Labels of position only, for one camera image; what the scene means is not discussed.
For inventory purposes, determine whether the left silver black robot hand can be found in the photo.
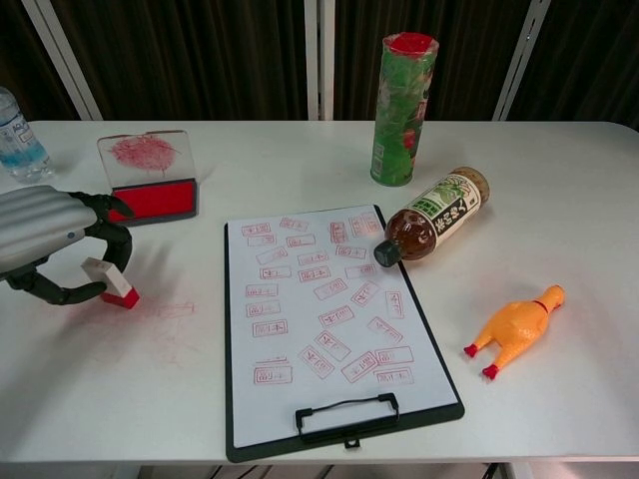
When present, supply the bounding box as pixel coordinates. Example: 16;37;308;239
0;185;136;306

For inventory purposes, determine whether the black clipboard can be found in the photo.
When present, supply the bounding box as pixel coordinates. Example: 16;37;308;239
223;203;466;463

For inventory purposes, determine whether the dark pleated curtain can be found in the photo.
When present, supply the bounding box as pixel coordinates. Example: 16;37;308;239
0;0;639;123

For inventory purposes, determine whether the red ink pad open lid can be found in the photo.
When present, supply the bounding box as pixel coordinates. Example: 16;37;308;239
96;129;200;229

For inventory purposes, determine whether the orange rubber chicken toy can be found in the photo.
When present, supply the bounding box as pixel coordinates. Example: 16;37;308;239
462;284;567;381

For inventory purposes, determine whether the white partition post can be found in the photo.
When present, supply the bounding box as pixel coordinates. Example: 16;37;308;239
491;0;552;122
304;0;336;122
21;0;105;122

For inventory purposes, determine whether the brown tea bottle green label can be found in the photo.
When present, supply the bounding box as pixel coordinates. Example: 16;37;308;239
372;166;491;270

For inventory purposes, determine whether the green tube can red lid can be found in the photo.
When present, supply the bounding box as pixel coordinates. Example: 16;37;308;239
369;32;441;187

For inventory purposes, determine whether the clear water bottle blue label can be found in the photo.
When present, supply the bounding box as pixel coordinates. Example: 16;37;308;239
0;86;55;182

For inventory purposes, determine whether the white red rubber stamp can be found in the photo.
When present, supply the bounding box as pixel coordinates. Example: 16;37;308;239
81;256;141;309

